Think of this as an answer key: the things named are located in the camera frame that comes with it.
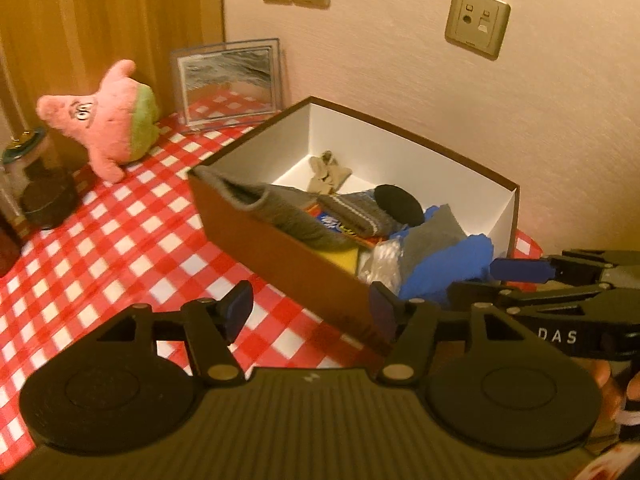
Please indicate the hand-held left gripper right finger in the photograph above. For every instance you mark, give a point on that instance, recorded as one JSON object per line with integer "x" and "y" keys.
{"x": 382, "y": 312}

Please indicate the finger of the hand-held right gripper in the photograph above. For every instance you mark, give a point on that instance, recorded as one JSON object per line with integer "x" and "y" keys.
{"x": 480, "y": 296}
{"x": 520, "y": 269}

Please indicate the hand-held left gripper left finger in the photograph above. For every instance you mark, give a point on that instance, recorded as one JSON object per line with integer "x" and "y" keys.
{"x": 239, "y": 307}

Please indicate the blue fleece cloth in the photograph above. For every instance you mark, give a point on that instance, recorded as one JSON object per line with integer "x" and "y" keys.
{"x": 450, "y": 270}

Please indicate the clear plastic wrapper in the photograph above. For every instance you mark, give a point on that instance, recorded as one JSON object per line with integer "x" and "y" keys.
{"x": 382, "y": 265}

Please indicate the brown cardboard box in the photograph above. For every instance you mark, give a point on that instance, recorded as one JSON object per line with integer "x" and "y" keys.
{"x": 280, "y": 270}

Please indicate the yellow green sponge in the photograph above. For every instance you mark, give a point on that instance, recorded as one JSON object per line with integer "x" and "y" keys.
{"x": 342, "y": 262}

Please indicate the small grey scalloped cloth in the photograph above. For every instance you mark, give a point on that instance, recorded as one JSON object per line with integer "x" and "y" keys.
{"x": 432, "y": 237}

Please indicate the orange snack packet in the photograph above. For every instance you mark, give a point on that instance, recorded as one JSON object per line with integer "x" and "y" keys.
{"x": 332, "y": 225}

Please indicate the blue brown patterned knit sock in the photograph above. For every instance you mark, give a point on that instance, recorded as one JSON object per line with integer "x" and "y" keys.
{"x": 360, "y": 212}

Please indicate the grey towel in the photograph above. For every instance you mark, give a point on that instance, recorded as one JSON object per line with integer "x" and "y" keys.
{"x": 285, "y": 212}

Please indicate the black oval pad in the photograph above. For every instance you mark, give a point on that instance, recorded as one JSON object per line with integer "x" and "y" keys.
{"x": 399, "y": 205}

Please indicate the beige thin sock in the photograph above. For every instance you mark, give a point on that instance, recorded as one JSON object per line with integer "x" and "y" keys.
{"x": 327, "y": 175}

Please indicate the person's right hand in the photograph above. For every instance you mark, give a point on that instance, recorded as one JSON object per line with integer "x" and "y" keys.
{"x": 607, "y": 395}

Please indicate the red white checkered tablecloth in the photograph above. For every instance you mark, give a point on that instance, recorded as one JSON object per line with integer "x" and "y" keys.
{"x": 125, "y": 240}

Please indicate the pink star plush toy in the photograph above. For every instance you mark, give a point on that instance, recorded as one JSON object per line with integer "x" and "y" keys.
{"x": 107, "y": 122}

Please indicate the glass jar with dark contents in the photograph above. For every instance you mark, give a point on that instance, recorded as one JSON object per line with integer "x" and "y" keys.
{"x": 42, "y": 185}

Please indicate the wooden door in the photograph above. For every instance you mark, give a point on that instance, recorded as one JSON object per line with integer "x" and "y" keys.
{"x": 100, "y": 15}

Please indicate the beige wall data outlet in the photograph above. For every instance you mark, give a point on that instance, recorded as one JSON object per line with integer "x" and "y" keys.
{"x": 477, "y": 22}

